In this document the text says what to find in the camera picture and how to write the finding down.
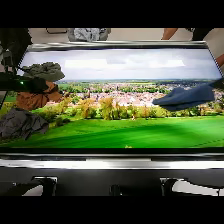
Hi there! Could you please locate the dark blue garment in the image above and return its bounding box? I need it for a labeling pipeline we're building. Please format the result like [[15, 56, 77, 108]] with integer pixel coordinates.
[[151, 83, 217, 113]]

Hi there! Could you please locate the person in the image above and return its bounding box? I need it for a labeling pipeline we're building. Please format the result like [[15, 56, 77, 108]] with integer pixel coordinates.
[[161, 28, 224, 69]]

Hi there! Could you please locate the dark grey garment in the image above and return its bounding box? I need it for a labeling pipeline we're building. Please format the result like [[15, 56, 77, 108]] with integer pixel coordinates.
[[0, 107, 50, 142]]

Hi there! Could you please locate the grey-green garment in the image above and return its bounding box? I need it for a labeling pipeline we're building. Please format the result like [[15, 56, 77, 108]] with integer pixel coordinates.
[[20, 61, 66, 83]]

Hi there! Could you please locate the grey garment with folds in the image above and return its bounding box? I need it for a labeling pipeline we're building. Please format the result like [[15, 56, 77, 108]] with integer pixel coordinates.
[[67, 28, 112, 43]]

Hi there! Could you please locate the brown garment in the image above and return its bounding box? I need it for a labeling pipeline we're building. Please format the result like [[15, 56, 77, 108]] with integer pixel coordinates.
[[14, 80, 65, 112]]

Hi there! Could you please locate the silver frame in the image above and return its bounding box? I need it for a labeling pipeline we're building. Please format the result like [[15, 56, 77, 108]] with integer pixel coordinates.
[[0, 157, 224, 197]]

